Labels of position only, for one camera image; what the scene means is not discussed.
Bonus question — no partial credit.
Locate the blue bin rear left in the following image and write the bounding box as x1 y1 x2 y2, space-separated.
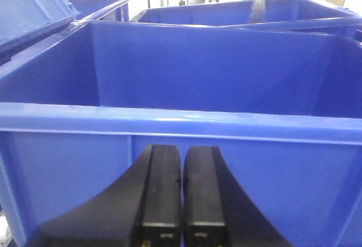
68 0 130 22

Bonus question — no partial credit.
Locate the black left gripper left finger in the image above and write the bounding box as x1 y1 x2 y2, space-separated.
39 144 182 246

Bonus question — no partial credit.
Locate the blue bin rear right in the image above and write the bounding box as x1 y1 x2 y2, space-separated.
133 0 361 41

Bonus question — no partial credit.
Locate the blue plastic bin left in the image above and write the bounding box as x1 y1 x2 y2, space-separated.
1 21 361 246

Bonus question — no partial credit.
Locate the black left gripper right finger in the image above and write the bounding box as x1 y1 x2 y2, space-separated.
183 146 291 246

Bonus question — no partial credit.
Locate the tilted blue bin lid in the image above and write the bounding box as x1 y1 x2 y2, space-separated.
1 0 79 60

